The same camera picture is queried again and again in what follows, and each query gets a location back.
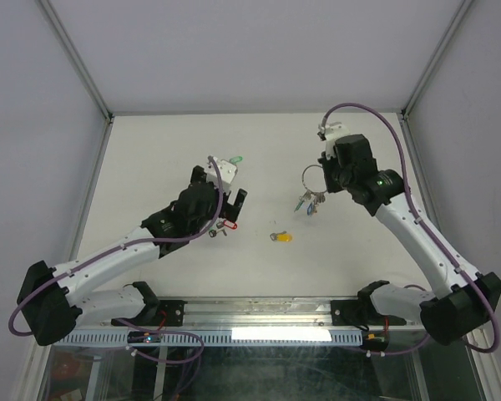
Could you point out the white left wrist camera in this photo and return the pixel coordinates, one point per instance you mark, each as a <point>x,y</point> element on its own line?
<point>221,173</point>

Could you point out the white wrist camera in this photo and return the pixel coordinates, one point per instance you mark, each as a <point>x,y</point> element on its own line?
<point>329,134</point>
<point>221,173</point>

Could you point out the white slotted cable duct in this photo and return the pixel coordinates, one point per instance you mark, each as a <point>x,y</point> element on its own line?
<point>238,337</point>

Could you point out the red key tag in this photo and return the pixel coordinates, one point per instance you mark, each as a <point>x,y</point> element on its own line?
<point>230,225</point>

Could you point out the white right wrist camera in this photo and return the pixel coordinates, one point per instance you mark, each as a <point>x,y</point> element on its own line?
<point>329,134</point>

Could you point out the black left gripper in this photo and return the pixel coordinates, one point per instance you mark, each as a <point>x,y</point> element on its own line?
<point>230,210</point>

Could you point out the large metal keyring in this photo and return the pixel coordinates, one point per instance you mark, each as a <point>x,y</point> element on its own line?
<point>312,178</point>

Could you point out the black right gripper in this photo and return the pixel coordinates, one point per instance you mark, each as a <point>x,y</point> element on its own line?
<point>326,164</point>

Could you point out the bunch of silver keys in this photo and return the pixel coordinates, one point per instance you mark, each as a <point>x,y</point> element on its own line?
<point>312,196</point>

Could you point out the aluminium frame post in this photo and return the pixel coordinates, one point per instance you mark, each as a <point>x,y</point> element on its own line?
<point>437,56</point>
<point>50,13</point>

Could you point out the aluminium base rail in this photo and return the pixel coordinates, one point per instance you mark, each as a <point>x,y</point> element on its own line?
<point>228,312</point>

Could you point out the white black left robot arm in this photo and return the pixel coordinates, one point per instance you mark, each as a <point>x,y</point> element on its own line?
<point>54,300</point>

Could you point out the aluminium frame left post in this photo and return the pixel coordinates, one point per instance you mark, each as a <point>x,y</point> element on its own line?
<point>50,13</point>

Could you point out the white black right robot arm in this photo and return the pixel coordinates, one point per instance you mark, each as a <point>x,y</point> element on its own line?
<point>460,297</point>

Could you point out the yellow key tag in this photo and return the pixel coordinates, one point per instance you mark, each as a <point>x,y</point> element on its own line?
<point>284,237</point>

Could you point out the aluminium frame right post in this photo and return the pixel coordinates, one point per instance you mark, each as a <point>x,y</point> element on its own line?
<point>437,56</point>

